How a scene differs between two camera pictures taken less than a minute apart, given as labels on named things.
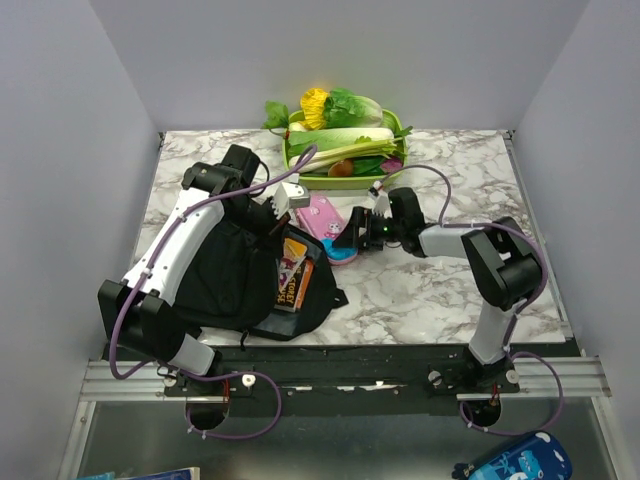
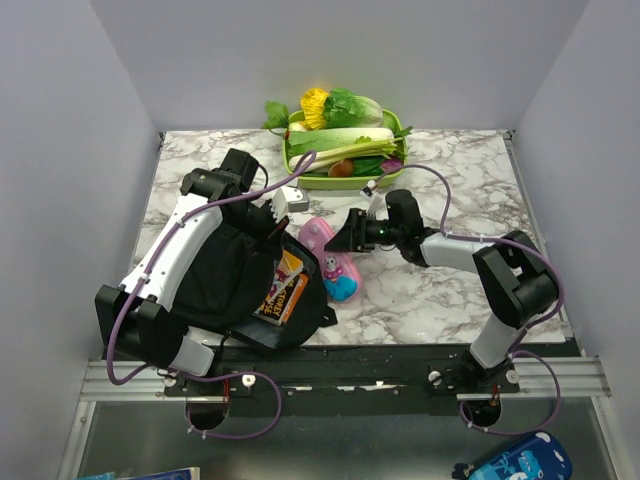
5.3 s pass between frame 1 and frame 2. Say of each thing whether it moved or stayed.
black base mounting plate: stayed
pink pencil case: moved
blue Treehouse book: moved
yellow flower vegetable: stayed
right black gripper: stayed
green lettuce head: stayed
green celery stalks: stayed
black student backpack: moved
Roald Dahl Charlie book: moved
